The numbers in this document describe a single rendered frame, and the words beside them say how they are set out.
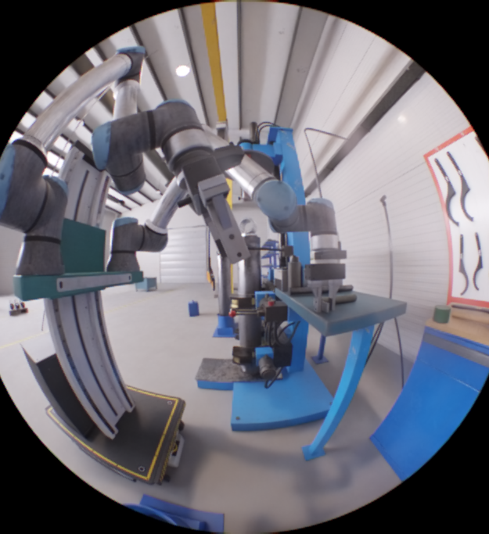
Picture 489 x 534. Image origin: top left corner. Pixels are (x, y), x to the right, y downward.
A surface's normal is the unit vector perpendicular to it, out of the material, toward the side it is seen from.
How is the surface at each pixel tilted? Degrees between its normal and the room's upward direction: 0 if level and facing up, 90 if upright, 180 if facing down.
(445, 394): 90
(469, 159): 90
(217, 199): 124
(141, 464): 0
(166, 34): 173
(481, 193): 90
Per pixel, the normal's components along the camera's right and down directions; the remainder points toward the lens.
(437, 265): -1.00, 0.02
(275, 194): -0.34, 0.07
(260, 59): -0.10, 1.00
